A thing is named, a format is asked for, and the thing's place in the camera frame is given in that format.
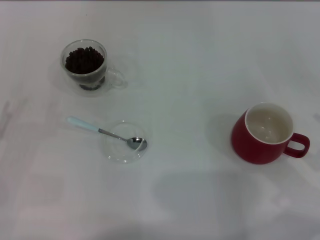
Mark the red mug with white interior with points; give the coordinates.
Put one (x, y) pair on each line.
(245, 147)

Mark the dark coffee beans pile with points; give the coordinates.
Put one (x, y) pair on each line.
(85, 60)

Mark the clear glass saucer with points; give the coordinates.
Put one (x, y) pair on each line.
(120, 153)

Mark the clear double-wall glass cup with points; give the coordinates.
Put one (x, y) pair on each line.
(75, 88)

